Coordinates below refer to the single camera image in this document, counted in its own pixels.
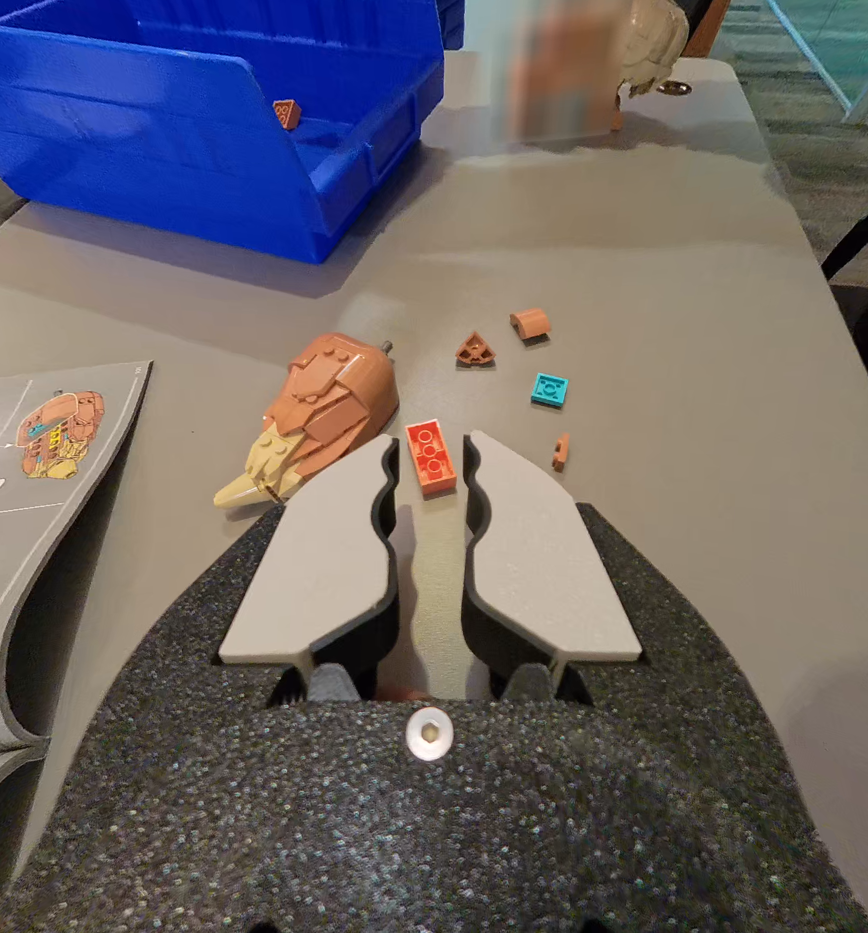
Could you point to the wooden pillar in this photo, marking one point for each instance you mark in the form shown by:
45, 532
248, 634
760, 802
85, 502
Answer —
707, 22

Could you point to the teal square plate brick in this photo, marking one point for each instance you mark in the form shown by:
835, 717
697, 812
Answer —
550, 388

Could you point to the small brown plate brick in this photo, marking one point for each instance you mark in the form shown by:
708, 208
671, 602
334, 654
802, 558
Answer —
561, 453

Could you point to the brown brick-built model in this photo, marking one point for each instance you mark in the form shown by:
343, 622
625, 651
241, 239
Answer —
332, 393

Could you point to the orange eight-stud brick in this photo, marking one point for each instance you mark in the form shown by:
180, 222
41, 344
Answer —
430, 455

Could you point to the brown curved slope brick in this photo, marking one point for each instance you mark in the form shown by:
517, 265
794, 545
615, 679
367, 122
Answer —
530, 324

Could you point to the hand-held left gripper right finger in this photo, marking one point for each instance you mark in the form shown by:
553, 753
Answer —
543, 576

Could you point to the brown quarter-round brick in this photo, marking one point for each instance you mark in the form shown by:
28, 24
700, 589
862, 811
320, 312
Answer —
475, 351

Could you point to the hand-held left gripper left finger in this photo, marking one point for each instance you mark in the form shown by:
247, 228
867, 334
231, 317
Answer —
310, 576

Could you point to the grey instruction booklet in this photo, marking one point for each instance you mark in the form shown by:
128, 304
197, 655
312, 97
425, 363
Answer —
40, 474

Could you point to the blue plastic bin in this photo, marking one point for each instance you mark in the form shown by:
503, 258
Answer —
149, 131

